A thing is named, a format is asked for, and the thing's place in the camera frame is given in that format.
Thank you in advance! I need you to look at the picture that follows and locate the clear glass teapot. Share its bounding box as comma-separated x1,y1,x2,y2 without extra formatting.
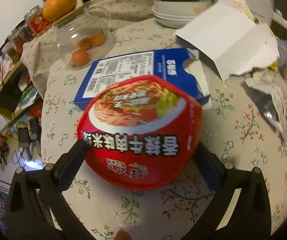
51,6,114,70

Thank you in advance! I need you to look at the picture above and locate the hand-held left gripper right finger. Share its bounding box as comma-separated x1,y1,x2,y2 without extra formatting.
183,142,272,240

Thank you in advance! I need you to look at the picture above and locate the blue cardboard box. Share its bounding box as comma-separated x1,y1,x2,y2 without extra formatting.
73,48,211,111

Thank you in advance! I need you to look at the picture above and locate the white bowl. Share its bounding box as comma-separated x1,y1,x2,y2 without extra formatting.
153,0,212,17

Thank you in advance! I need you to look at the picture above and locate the red label glass jar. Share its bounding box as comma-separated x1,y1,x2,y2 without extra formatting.
25,5,53,36

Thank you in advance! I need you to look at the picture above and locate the cluttered wooden shelf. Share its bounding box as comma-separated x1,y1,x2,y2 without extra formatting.
0,52,44,160

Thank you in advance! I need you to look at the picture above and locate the white plate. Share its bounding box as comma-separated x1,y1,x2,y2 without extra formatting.
152,11,199,29

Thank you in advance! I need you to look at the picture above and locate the white open cardboard box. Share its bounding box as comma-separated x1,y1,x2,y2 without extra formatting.
173,0,280,82

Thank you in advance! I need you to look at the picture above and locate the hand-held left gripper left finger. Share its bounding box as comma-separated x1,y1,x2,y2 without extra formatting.
5,139,94,240

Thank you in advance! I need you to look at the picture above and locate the silver foil wrapper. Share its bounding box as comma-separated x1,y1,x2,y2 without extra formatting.
243,72,287,133

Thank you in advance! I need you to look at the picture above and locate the large orange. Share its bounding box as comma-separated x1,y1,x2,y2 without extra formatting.
45,0,77,22

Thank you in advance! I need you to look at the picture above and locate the small orange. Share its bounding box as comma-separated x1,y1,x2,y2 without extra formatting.
78,37,93,51
91,32,106,47
72,49,89,67

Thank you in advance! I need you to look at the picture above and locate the red instant noodle bowl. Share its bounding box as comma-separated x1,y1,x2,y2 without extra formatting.
76,75,203,191

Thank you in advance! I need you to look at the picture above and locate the dark glass jar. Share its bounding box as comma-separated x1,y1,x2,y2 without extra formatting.
6,21,35,57

